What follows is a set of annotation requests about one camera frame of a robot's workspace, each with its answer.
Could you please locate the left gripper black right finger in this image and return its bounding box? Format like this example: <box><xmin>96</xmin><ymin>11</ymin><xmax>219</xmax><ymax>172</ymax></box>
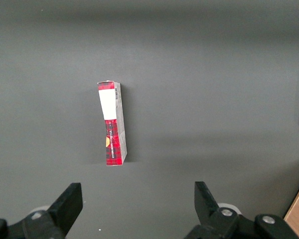
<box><xmin>183</xmin><ymin>181</ymin><xmax>257</xmax><ymax>239</ymax></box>

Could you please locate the red plaid cardboard box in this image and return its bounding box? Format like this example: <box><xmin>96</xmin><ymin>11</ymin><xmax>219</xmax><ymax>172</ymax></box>
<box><xmin>97</xmin><ymin>80</ymin><xmax>128</xmax><ymax>167</ymax></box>

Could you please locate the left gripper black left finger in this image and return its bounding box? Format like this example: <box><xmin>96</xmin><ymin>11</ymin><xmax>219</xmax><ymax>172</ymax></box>
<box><xmin>7</xmin><ymin>182</ymin><xmax>84</xmax><ymax>239</ymax></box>

